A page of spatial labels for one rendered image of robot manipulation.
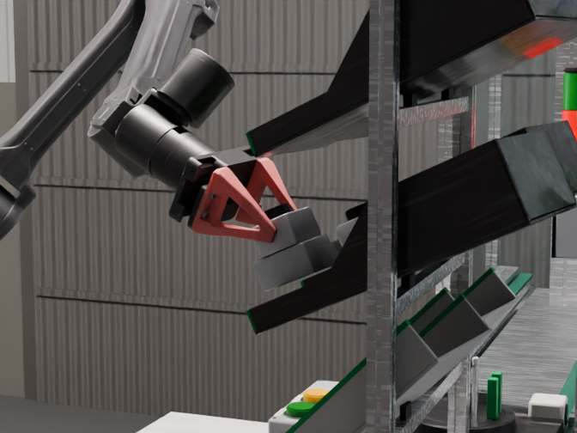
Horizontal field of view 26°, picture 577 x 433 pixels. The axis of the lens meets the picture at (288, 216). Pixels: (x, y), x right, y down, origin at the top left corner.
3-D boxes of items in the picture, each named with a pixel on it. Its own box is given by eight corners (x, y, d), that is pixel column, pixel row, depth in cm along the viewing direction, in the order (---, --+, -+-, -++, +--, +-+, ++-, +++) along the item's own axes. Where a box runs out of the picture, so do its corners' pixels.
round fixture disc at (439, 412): (391, 436, 153) (391, 421, 153) (417, 406, 166) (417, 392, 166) (505, 449, 148) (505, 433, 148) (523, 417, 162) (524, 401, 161)
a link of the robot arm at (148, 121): (118, 158, 128) (99, 131, 123) (161, 107, 129) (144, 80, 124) (167, 192, 125) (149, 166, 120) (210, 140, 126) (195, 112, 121)
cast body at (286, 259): (262, 293, 117) (235, 222, 117) (288, 283, 121) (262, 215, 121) (331, 265, 112) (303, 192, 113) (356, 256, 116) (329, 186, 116)
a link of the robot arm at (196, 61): (144, 177, 134) (86, 124, 131) (212, 98, 136) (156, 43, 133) (182, 186, 123) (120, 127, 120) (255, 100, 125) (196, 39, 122)
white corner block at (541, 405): (527, 430, 162) (528, 400, 162) (532, 421, 166) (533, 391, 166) (563, 435, 161) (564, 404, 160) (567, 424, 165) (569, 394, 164)
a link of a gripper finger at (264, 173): (327, 194, 119) (253, 146, 123) (285, 206, 113) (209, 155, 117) (302, 253, 122) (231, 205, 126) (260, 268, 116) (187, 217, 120)
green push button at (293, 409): (282, 423, 165) (282, 408, 165) (292, 414, 169) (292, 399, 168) (310, 425, 164) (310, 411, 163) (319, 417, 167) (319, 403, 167)
